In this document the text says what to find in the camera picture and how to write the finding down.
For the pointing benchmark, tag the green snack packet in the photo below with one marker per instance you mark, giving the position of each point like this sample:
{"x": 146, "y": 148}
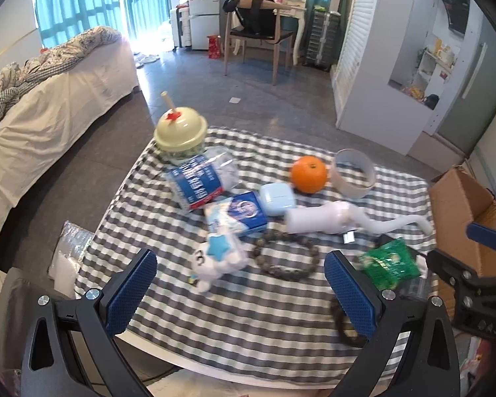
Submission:
{"x": 390, "y": 262}

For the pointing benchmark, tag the dome lid cup with straw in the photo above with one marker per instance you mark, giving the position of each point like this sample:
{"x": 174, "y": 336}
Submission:
{"x": 182, "y": 130}

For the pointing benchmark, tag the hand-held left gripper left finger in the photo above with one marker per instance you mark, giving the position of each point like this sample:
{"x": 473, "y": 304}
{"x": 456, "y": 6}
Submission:
{"x": 134, "y": 289}

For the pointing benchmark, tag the patterned quilt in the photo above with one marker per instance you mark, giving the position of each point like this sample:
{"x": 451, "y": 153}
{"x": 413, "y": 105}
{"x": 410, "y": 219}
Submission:
{"x": 37, "y": 64}

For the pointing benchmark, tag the red paper bag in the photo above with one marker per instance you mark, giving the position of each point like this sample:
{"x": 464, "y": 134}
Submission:
{"x": 215, "y": 47}

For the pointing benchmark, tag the white drawer unit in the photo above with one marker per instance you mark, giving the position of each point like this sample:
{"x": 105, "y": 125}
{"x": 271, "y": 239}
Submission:
{"x": 181, "y": 29}

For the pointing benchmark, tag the white louvered cabinet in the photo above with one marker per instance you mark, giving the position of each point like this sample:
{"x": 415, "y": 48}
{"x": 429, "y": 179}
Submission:
{"x": 368, "y": 49}

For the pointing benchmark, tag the light blue earbuds case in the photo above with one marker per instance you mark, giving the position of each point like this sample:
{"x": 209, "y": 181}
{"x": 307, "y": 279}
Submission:
{"x": 277, "y": 199}

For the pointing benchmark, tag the small silver fridge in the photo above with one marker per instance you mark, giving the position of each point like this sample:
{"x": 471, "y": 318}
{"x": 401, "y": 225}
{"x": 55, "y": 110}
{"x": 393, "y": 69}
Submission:
{"x": 204, "y": 20}

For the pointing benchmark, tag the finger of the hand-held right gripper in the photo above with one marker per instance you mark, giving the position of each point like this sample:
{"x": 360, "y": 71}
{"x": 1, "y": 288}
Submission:
{"x": 448, "y": 262}
{"x": 485, "y": 232}

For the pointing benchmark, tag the teal curtain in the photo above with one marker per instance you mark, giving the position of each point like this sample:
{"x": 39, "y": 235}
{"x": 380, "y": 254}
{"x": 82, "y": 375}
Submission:
{"x": 86, "y": 0}

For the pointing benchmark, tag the wooden chair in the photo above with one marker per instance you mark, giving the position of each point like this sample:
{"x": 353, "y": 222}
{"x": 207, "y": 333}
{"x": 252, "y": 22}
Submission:
{"x": 254, "y": 39}

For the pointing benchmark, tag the blue tissue pack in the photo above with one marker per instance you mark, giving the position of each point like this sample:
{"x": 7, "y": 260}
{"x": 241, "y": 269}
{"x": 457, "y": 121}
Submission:
{"x": 247, "y": 211}

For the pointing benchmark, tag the white vanity desk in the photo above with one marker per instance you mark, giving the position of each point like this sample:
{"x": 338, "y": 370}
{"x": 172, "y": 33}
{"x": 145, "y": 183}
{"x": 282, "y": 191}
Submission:
{"x": 297, "y": 10}

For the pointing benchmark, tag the white slippers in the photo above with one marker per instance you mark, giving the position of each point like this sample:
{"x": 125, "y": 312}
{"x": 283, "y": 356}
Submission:
{"x": 144, "y": 58}

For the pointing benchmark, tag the silver bubble wrap bag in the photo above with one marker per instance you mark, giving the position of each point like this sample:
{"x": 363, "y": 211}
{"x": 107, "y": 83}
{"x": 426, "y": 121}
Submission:
{"x": 68, "y": 256}

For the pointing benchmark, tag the white plush toy blue star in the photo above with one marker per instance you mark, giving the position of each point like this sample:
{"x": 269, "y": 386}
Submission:
{"x": 224, "y": 262}

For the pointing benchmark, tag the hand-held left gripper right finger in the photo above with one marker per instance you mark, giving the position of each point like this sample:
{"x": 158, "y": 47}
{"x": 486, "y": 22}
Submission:
{"x": 349, "y": 293}

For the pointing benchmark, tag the white tape roll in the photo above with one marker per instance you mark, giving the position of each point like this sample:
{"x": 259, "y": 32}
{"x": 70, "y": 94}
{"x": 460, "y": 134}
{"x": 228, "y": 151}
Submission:
{"x": 348, "y": 189}

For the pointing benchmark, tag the orange fruit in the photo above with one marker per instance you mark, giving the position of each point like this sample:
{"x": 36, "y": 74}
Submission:
{"x": 309, "y": 175}

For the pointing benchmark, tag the cardboard box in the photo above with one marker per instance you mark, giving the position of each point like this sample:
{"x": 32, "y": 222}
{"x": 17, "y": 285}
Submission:
{"x": 454, "y": 200}

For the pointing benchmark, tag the bed with beige sheet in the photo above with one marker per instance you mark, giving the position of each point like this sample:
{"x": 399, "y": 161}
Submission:
{"x": 58, "y": 103}

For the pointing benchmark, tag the dark plastic drawer tower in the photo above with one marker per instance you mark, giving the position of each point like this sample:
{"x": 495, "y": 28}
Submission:
{"x": 322, "y": 39}

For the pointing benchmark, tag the black bag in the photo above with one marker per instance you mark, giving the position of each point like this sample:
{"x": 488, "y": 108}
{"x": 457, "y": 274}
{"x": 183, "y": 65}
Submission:
{"x": 254, "y": 16}

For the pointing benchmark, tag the grey white checkered cloth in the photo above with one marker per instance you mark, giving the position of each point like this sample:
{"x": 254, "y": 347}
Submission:
{"x": 231, "y": 318}

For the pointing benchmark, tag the white handheld device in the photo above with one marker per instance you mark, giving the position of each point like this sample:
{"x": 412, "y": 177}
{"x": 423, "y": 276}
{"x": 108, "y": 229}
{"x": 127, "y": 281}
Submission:
{"x": 310, "y": 219}

